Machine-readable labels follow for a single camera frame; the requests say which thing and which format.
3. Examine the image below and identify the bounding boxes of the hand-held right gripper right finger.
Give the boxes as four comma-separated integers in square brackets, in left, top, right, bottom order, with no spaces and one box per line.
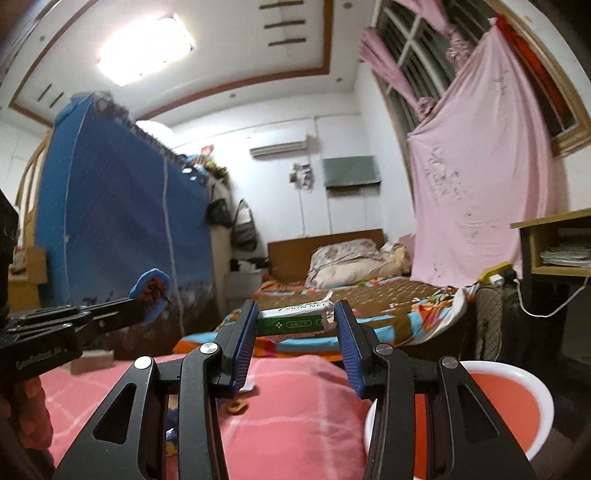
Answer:
[333,300,539,480]

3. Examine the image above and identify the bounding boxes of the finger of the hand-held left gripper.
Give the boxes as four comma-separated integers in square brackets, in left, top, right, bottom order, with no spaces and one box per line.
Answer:
[74,295,160,335]

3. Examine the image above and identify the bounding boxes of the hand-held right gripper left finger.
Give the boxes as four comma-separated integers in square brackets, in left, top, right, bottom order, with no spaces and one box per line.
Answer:
[53,299,260,480]

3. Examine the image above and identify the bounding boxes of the green white carton box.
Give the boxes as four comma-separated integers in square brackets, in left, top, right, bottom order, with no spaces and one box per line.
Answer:
[256,290,336,339]

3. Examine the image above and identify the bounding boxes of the red white plastic basin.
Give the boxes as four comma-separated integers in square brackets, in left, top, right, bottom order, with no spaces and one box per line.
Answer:
[364,360,555,480]

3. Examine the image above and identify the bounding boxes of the person's left hand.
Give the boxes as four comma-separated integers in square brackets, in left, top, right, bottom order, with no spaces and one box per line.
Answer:
[0,381,55,467]

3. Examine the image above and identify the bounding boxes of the white nightstand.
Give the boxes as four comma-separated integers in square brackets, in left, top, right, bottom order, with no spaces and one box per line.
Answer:
[225,270,266,315]

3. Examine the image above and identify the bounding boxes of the low wooden cabinet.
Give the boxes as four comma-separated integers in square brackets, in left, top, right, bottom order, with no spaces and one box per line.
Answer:
[7,247,47,315]

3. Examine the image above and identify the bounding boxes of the bed with colourful blanket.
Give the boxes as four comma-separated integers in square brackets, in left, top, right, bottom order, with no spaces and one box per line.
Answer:
[173,277,476,358]

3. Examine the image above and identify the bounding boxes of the cream tall cabinet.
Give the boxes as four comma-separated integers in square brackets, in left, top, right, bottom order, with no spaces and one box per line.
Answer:
[205,178,232,319]

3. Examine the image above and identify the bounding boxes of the dark clothes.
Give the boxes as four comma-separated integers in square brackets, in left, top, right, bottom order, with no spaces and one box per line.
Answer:
[231,257,269,274]

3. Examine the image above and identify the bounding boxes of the floral folded quilt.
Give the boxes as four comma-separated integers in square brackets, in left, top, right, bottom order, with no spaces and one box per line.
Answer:
[306,239,386,291]

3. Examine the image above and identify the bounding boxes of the wooden bed headboard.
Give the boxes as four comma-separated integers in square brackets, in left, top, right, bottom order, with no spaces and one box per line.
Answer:
[267,228,386,282]

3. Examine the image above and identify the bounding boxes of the beige pillow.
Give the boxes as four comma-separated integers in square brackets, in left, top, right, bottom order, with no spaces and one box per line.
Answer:
[381,241,411,278]

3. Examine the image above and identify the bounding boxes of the blue fabric wardrobe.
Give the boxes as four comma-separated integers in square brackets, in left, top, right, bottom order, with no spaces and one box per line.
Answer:
[34,91,218,358]

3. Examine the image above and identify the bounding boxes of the blue yellow wrapper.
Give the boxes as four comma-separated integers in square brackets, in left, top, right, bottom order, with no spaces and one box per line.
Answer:
[164,406,182,455]

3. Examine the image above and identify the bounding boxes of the grey hanging bag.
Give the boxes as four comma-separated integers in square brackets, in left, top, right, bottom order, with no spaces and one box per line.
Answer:
[231,199,258,252]

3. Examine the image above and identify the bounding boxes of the black hanging bag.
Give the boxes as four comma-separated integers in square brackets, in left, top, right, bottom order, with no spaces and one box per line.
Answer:
[206,196,234,228]

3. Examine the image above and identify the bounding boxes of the striped bag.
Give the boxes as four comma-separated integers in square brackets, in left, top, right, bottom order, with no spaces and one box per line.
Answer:
[475,286,505,361]

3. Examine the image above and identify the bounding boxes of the wooden wardrobe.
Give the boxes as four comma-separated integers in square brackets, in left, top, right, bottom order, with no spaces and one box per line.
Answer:
[14,129,54,250]

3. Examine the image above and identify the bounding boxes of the yellow power strip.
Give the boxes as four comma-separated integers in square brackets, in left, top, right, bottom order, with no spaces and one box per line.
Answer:
[478,261,515,284]

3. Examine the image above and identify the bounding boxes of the colourful toys pile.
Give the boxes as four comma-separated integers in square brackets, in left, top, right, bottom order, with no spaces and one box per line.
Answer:
[182,145,229,182]

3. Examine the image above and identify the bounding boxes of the white air conditioner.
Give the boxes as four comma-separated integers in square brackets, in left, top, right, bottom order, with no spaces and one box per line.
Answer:
[249,135,308,160]

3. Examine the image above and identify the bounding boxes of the wooden desk shelf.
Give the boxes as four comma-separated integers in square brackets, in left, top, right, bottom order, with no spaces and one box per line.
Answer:
[509,209,591,278]

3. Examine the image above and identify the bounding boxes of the pink hanging sheet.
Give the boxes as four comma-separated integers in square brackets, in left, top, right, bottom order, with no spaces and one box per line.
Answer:
[409,16,557,289]

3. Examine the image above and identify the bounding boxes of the stack of papers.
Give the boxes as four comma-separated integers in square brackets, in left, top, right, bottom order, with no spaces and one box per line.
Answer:
[540,244,591,268]

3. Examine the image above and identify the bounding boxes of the rectangular ceiling light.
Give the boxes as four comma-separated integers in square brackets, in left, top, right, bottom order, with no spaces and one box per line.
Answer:
[95,13,197,86]

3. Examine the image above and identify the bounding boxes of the pink tied curtain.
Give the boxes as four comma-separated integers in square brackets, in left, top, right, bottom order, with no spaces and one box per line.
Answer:
[358,0,472,118]

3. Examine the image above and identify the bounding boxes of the window with white bars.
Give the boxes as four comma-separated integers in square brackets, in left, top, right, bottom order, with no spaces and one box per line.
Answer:
[374,0,583,153]

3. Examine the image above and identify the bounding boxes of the red cloth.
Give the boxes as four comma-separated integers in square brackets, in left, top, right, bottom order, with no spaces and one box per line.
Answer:
[496,14,525,44]

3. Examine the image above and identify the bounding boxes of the green wall cloth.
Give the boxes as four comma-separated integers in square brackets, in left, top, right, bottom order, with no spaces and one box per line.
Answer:
[322,155,382,189]

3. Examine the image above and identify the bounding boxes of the wall hanging clutter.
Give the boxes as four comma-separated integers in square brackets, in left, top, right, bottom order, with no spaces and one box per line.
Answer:
[288,161,314,190]

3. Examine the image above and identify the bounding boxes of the white cable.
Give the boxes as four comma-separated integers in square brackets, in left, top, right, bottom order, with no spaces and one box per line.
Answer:
[512,277,571,318]

